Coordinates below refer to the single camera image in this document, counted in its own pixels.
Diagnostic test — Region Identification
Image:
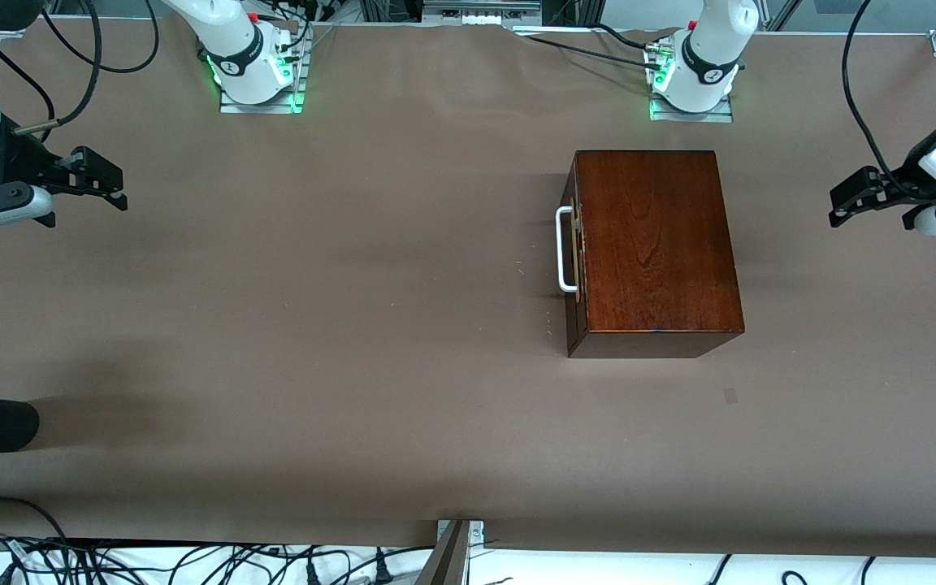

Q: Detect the brown table cover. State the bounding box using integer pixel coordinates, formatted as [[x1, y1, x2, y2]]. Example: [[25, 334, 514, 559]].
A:
[[0, 16, 936, 561]]

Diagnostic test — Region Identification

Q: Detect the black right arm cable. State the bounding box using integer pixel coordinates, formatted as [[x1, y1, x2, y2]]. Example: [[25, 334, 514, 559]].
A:
[[0, 0, 162, 137]]

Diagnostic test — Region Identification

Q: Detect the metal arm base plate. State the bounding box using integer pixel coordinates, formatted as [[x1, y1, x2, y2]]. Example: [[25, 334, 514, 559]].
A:
[[219, 24, 310, 115], [648, 91, 735, 123]]

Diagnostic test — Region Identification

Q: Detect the aluminium frame rail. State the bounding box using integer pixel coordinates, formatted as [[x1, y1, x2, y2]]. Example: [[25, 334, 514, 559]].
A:
[[422, 0, 544, 27]]

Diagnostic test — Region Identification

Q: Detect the white metal drawer handle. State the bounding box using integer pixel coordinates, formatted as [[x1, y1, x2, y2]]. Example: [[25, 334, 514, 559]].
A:
[[556, 206, 580, 293]]

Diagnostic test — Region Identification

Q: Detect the dark brown wooden cabinet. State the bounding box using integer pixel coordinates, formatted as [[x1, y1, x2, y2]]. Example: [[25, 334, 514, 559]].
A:
[[564, 149, 746, 359]]

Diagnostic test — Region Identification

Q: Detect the black cable to arm base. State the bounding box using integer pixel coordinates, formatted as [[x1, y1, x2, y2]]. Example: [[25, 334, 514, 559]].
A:
[[513, 23, 672, 70]]

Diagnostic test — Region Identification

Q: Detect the metal mounting bracket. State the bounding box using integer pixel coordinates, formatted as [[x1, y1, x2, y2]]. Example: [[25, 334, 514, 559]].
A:
[[415, 518, 485, 585]]

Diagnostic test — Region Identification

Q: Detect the wooden drawer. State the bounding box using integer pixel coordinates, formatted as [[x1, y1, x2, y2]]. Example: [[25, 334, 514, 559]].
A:
[[564, 154, 589, 357]]

